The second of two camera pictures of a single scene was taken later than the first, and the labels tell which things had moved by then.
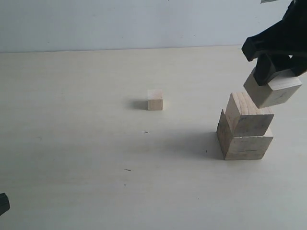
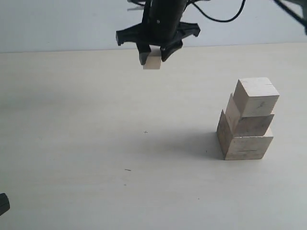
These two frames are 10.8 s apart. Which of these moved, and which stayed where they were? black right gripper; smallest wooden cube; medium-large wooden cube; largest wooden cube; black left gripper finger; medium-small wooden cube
Moved: black right gripper; medium-small wooden cube; smallest wooden cube
Stayed: largest wooden cube; black left gripper finger; medium-large wooden cube
